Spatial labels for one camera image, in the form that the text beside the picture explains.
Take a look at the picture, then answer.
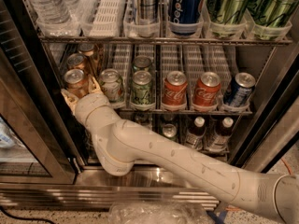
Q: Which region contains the red coca-cola can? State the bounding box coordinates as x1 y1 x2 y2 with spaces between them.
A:
193 72 221 106
162 71 188 106

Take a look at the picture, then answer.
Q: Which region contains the red Coca-Cola can left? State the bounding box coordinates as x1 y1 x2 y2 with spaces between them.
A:
162 71 188 106

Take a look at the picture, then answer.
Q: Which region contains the tall green can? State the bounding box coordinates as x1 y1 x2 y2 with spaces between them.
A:
248 0 299 28
206 0 249 25

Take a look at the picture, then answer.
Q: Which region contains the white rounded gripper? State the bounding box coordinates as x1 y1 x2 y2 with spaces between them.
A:
61 75 120 127

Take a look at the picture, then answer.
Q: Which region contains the white green soda can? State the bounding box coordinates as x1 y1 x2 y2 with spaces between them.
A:
99 68 124 103

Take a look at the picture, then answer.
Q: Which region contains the tall green can left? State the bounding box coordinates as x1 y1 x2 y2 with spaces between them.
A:
206 0 249 25

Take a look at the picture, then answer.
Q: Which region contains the green can bottom shelf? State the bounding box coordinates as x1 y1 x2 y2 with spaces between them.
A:
162 123 177 141

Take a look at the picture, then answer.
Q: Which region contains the brown bottle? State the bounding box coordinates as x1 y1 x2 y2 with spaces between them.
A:
206 117 234 153
184 117 206 150

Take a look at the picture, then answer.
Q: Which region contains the tall green can right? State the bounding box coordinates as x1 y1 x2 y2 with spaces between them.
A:
248 0 299 28

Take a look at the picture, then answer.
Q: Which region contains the red Coca-Cola can right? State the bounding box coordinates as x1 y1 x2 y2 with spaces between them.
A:
193 72 221 106

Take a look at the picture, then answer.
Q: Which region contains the clear water bottle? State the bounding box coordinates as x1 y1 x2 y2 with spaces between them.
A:
29 0 70 24

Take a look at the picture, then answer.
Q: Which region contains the tall silver striped can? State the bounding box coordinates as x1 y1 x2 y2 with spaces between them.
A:
137 0 159 25

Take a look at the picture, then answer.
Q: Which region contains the orange soda can middle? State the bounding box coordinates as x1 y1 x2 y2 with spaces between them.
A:
66 53 91 74

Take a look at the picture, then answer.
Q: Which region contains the orange soda can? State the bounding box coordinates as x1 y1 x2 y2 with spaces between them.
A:
64 69 88 98
78 43 105 77
66 53 91 74

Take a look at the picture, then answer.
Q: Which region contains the orange soda can front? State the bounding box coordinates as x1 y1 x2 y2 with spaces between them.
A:
64 69 88 98

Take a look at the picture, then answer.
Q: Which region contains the green soda can rear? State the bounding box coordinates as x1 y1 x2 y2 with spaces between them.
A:
132 55 152 72

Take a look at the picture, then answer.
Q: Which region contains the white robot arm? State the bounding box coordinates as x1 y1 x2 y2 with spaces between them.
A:
61 77 299 224

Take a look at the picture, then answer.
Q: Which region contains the brown bottle right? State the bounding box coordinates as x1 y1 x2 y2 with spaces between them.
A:
206 117 234 153

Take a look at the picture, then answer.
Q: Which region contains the tall blue Pepsi can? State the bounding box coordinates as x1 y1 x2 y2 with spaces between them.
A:
168 0 203 35

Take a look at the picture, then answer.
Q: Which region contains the black cable on floor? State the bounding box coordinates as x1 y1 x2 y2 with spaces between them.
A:
0 205 57 224

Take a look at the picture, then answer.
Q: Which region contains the orange cable on floor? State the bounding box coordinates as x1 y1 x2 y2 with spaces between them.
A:
225 158 295 213

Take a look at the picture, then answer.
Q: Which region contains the brown bottle left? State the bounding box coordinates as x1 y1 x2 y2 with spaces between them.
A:
184 117 206 150

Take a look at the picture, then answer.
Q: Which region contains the green soda can front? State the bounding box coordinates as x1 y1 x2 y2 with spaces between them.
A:
130 70 153 105

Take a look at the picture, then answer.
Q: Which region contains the blue Pepsi can middle shelf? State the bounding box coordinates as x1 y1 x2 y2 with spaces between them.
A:
223 72 256 107

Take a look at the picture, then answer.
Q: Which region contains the glass fridge door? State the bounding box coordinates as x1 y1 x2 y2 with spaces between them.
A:
0 0 76 184

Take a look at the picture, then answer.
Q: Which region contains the stainless steel fridge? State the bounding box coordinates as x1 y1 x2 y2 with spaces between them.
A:
0 0 299 211

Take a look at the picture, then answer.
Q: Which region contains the orange soda can rear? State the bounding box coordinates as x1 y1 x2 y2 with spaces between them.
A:
78 43 105 77

